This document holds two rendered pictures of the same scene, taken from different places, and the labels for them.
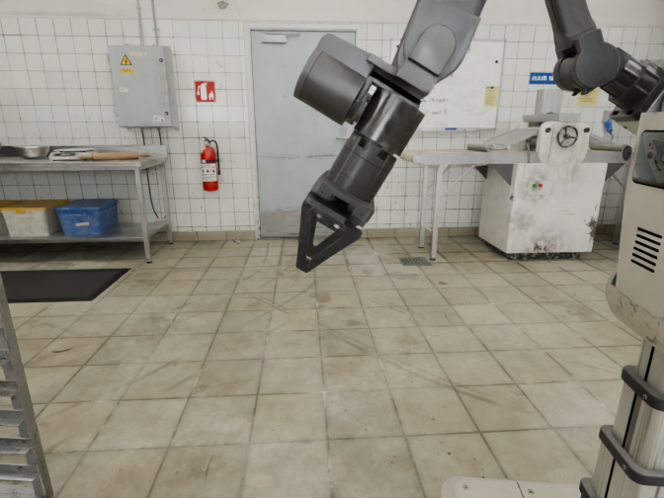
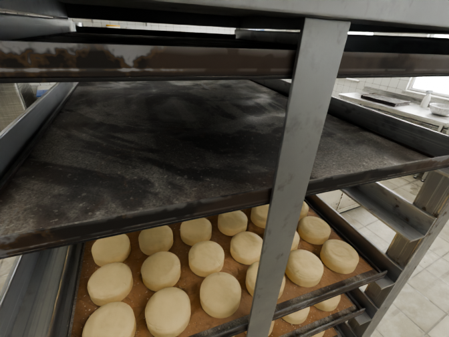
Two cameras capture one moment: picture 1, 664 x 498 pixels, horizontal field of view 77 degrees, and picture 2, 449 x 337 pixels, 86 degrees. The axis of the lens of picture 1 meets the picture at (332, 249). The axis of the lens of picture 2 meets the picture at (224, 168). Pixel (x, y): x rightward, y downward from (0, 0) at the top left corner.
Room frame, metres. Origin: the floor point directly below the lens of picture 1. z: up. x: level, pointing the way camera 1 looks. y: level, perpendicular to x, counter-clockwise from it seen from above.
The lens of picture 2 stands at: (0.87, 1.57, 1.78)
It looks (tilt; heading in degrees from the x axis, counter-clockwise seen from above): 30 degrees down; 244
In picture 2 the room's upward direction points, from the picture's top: 3 degrees clockwise
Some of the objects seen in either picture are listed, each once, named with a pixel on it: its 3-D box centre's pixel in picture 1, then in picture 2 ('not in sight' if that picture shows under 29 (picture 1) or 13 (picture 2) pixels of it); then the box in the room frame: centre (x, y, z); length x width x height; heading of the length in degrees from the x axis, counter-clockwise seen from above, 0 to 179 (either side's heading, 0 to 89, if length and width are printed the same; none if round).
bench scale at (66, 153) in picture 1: (75, 154); not in sight; (3.73, 2.25, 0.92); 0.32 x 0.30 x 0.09; 11
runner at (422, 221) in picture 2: not in sight; (278, 132); (0.55, 1.16, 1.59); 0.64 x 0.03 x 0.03; 86
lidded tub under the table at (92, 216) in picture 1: (90, 216); not in sight; (3.76, 2.24, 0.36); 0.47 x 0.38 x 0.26; 6
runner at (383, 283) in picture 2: not in sight; (272, 166); (0.55, 1.16, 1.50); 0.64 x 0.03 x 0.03; 86
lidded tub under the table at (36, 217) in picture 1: (39, 216); not in sight; (3.73, 2.69, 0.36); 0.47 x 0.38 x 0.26; 4
